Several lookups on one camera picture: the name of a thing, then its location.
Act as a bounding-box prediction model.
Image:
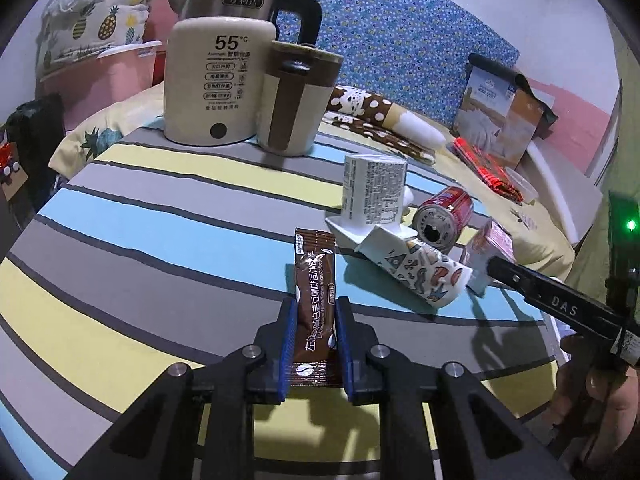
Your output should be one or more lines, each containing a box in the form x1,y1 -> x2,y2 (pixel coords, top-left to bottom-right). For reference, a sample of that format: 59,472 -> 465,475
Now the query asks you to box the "yellow bed sheet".
47,100 -> 576,281

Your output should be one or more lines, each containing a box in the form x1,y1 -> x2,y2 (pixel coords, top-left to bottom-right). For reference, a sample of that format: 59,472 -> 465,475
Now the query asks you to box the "purple and white carton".
341,154 -> 407,226

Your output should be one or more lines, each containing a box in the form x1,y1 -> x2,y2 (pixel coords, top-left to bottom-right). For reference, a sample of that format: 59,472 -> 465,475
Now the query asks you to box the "clear plastic container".
505,167 -> 538,204

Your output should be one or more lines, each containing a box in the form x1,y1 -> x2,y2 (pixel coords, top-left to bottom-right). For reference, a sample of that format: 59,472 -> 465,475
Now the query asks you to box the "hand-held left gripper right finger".
334,296 -> 576,480

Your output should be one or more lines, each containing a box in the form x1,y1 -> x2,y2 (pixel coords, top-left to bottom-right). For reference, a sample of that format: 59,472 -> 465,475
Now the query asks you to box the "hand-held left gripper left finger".
65,296 -> 301,480

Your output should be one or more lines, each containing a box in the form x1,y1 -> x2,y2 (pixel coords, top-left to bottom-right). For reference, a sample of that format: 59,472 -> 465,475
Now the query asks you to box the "red and brown toy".
0,130 -> 28,201

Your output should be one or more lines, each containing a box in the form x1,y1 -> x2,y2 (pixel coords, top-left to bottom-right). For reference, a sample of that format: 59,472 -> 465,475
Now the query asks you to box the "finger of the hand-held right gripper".
487,256 -> 640,361

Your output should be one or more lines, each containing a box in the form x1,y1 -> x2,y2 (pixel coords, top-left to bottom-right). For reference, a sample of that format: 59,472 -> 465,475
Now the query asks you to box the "patterned paper cup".
356,225 -> 473,309

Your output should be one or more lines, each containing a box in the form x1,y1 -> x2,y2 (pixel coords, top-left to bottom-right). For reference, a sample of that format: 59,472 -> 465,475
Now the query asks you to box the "cardboard quilt box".
452,52 -> 558,168

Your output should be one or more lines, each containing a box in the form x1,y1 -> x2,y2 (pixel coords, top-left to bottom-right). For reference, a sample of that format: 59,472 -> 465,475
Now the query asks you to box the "green curtain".
565,10 -> 640,286

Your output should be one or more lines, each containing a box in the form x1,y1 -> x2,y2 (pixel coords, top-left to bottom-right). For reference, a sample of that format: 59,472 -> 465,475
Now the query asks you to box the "red drink can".
412,186 -> 475,255

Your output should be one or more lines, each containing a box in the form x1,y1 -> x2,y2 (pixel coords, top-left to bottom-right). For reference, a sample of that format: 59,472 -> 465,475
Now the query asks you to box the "pink carton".
460,219 -> 516,295

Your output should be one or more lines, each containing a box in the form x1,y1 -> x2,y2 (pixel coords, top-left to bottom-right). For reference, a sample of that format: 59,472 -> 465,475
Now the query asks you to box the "brown polka dot pillow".
325,84 -> 446,148

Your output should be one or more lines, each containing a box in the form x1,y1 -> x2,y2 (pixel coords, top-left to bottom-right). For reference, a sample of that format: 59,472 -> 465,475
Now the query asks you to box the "striped tablecloth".
0,125 -> 561,480

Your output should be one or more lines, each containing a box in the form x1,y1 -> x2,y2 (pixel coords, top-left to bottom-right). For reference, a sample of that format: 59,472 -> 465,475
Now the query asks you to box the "red plaid cloth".
452,137 -> 523,204

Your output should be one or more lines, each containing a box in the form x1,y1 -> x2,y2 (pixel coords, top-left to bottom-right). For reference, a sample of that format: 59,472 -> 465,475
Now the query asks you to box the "brown polka dot blanket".
320,110 -> 436,166

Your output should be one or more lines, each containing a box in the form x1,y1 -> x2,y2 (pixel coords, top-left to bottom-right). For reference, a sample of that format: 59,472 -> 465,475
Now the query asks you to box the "blue floral headboard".
202,0 -> 521,136

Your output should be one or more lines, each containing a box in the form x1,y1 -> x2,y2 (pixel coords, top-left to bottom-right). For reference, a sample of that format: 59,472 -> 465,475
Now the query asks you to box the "black bag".
0,92 -> 68,211

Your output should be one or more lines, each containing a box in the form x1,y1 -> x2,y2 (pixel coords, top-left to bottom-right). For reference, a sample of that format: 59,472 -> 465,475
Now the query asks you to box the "steel and beige electric kettle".
164,0 -> 323,145

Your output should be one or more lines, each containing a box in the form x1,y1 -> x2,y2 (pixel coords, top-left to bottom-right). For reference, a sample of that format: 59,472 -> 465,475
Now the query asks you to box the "white bed side rail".
520,137 -> 606,246

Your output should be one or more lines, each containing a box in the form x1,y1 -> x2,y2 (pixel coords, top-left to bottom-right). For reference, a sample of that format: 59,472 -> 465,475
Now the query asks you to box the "brown coffee sachet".
291,227 -> 346,388

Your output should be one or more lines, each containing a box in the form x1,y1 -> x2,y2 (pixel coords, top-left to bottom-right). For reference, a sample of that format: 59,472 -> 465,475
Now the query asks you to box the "person's right hand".
552,332 -> 640,461

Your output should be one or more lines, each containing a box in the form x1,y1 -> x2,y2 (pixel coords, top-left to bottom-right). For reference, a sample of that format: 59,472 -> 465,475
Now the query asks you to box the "beige and brown lidded mug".
256,39 -> 345,157

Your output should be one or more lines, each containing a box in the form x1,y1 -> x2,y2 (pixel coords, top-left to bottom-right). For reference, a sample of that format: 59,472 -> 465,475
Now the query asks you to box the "pink storage box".
37,40 -> 166,131

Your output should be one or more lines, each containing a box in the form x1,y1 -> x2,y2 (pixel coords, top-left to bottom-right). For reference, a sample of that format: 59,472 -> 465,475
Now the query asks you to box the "pineapple print quilt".
37,0 -> 178,78

